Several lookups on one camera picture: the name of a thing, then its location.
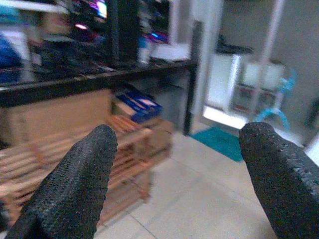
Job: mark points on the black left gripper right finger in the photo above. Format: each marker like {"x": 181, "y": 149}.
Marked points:
{"x": 281, "y": 179}

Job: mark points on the teal floor mat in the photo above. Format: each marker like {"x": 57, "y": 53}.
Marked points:
{"x": 219, "y": 142}

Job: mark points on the glowing computer monitor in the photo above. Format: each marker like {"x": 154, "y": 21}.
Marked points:
{"x": 101, "y": 8}

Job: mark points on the wooden slatted rack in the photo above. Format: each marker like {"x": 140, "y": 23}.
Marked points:
{"x": 132, "y": 149}

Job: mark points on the white storage box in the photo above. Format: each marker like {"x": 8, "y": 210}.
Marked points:
{"x": 271, "y": 74}

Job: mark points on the white shelf rack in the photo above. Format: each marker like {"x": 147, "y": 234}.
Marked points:
{"x": 274, "y": 37}

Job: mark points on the black desk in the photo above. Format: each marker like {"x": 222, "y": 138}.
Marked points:
{"x": 74, "y": 84}

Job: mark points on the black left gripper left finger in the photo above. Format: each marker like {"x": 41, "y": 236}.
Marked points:
{"x": 74, "y": 184}

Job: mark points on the blue box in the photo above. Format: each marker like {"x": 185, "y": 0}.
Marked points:
{"x": 147, "y": 112}

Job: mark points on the brown cardboard box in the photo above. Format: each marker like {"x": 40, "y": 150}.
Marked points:
{"x": 62, "y": 112}

